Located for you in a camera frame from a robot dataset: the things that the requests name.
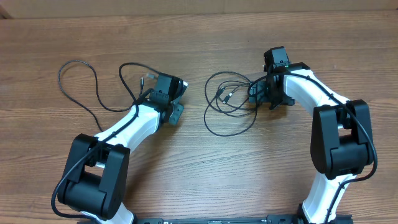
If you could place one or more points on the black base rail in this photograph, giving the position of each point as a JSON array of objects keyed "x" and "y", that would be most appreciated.
[{"x": 214, "y": 220}]

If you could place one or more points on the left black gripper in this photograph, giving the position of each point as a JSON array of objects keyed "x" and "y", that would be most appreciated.
[{"x": 178, "y": 109}]

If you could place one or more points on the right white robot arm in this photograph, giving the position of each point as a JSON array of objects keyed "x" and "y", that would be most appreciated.
[{"x": 341, "y": 145}]

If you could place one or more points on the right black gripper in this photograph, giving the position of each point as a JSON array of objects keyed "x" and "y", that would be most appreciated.
[{"x": 260, "y": 88}]

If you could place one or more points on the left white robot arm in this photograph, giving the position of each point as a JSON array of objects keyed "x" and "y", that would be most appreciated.
[{"x": 95, "y": 175}]

